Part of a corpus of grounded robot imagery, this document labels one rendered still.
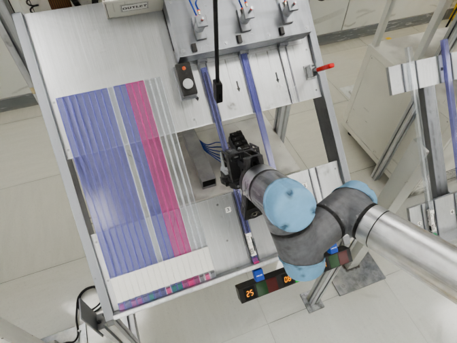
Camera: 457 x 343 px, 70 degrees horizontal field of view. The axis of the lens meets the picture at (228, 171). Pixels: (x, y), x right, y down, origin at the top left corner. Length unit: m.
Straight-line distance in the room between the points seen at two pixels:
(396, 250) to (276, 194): 0.22
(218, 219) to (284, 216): 0.36
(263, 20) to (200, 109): 0.26
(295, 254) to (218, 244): 0.32
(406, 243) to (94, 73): 0.72
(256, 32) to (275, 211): 0.49
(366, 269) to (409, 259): 1.18
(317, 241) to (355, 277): 1.16
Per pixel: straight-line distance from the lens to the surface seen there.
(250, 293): 0.92
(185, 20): 0.82
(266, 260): 0.87
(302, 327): 1.61
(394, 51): 1.99
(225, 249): 0.86
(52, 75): 0.86
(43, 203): 2.11
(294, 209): 0.50
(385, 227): 0.61
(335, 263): 1.00
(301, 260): 0.58
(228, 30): 0.83
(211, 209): 0.83
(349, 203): 0.63
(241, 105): 0.86
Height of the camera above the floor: 1.52
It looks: 50 degrees down
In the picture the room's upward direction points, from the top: straight up
